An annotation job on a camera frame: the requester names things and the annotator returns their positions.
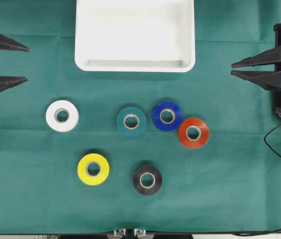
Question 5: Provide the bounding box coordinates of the red tape roll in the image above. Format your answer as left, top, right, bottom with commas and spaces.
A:
178, 118, 209, 149

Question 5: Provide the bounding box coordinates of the green table cloth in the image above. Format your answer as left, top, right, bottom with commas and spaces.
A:
0, 0, 281, 234

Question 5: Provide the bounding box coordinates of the blue tape roll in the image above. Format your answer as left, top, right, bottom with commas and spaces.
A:
152, 101, 183, 131

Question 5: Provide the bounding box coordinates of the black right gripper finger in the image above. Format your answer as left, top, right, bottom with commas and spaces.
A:
231, 47, 281, 68
231, 70, 281, 91

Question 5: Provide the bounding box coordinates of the black tape roll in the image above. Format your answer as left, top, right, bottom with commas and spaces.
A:
133, 165, 163, 196

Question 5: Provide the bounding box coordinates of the green tape roll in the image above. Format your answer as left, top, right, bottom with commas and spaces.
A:
116, 107, 147, 137

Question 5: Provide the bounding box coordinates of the metal table bracket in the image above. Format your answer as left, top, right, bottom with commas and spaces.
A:
113, 229, 146, 239

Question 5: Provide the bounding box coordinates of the yellow tape roll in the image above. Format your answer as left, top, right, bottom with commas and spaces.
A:
77, 153, 110, 186

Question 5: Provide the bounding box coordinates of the white tape roll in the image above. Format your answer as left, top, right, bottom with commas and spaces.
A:
45, 100, 79, 132

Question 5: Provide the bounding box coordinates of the white plastic case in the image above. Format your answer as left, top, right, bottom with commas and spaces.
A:
75, 0, 195, 73

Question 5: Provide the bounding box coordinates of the black bottom edge cable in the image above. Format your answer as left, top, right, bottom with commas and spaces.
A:
229, 223, 281, 237

